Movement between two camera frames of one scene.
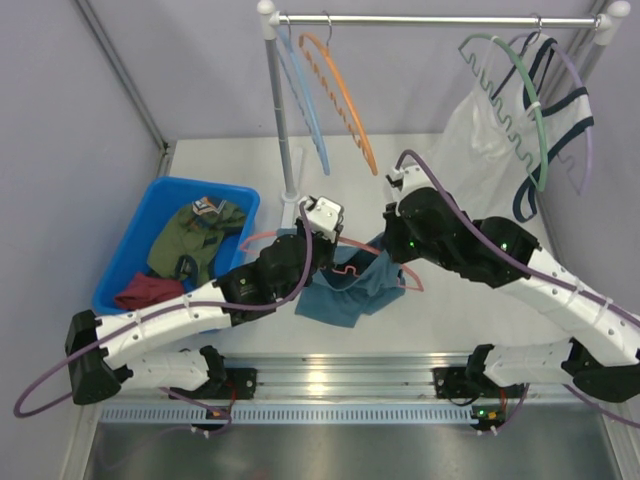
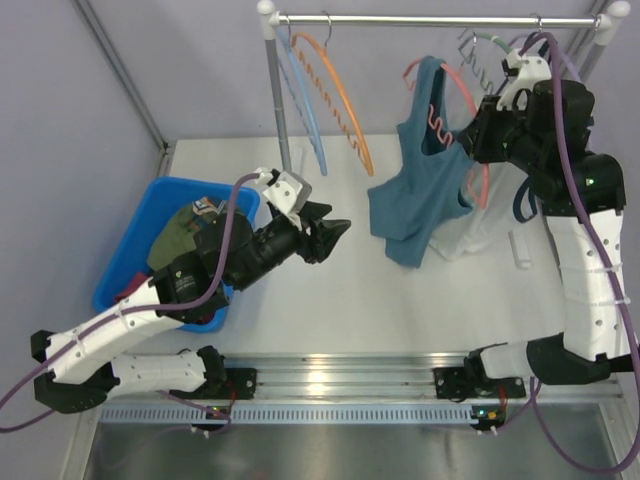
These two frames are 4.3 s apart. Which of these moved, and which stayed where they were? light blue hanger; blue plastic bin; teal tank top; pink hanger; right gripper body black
Moved: right gripper body black; pink hanger; teal tank top
Stayed: light blue hanger; blue plastic bin
